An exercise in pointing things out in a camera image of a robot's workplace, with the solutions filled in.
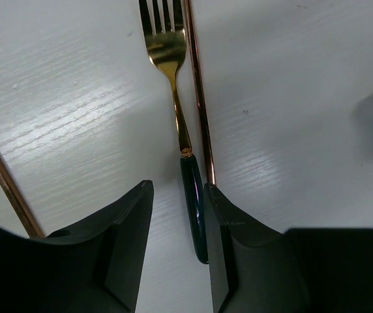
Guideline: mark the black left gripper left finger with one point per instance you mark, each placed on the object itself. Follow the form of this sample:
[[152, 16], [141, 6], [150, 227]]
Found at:
[[93, 265]]

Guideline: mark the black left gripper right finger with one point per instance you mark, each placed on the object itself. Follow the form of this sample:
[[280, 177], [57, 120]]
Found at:
[[254, 268]]

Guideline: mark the copper chopstick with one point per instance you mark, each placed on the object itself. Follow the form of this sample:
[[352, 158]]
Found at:
[[200, 95], [18, 202]]

